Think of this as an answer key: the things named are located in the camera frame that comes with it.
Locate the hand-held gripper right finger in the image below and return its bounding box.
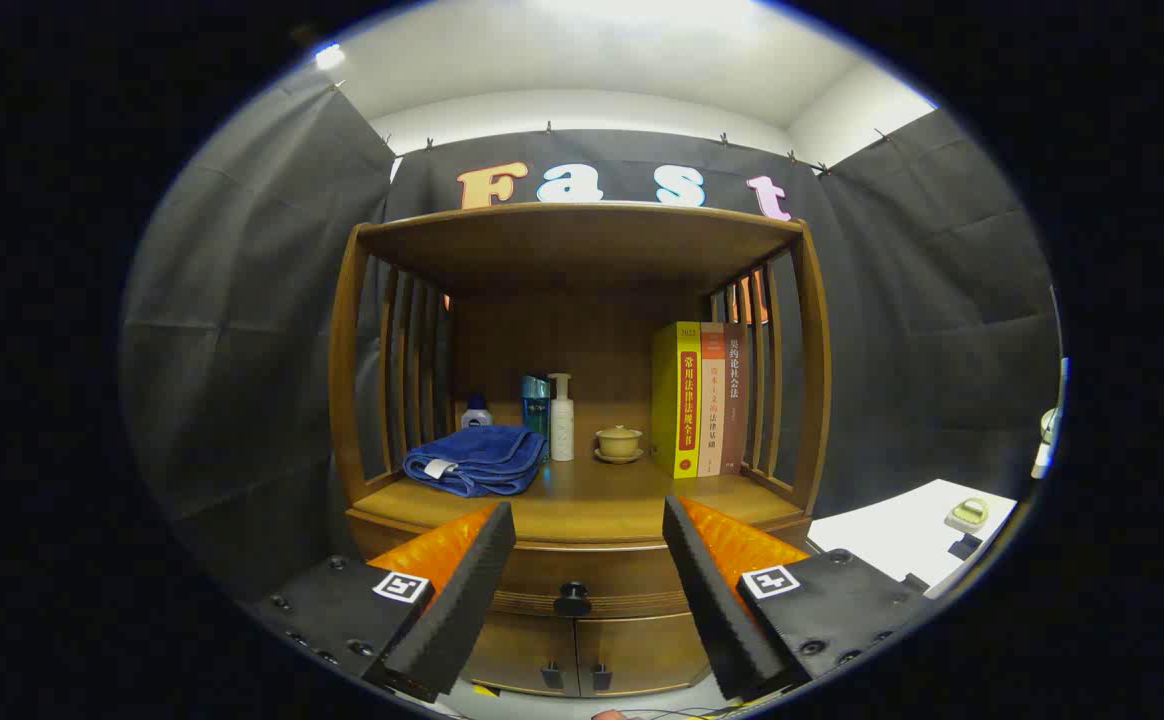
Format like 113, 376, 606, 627
662, 493, 933, 703

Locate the wooden cabinet door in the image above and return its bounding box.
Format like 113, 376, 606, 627
462, 612, 581, 698
576, 612, 711, 696

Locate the thick yellow book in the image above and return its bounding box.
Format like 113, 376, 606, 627
651, 321, 703, 479

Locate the brown book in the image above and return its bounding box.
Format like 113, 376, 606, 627
722, 322, 749, 475

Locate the wooden cabinet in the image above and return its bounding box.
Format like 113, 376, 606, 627
327, 202, 833, 699

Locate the white cabinet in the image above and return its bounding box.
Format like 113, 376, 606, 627
807, 478, 1018, 599

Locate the white pump bottle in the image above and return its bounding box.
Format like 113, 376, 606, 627
548, 373, 576, 462

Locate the blue translucent bottle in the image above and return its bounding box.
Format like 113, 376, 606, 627
521, 375, 552, 461

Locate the blue towel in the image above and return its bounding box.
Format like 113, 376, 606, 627
403, 424, 548, 498

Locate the wooden countertop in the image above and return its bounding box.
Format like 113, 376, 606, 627
352, 455, 808, 546

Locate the beige orange book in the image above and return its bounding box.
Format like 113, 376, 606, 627
698, 322, 726, 477

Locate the white plastic fixture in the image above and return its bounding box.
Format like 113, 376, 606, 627
1030, 360, 1071, 481

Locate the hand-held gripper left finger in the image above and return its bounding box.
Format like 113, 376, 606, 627
247, 500, 518, 704

